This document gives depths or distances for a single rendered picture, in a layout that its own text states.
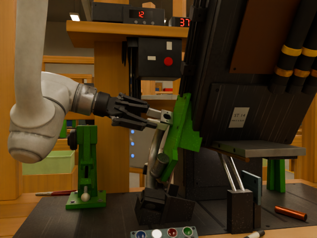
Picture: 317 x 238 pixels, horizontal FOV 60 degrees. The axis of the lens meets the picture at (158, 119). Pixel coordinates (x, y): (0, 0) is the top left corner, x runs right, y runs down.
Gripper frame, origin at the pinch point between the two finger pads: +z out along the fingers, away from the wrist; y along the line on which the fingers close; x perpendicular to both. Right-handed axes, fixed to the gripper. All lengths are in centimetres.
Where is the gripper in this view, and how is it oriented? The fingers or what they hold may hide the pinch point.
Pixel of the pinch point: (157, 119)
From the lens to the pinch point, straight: 88.0
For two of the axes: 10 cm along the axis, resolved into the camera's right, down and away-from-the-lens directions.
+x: -3.1, 6.7, 6.7
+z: 9.5, 2.5, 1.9
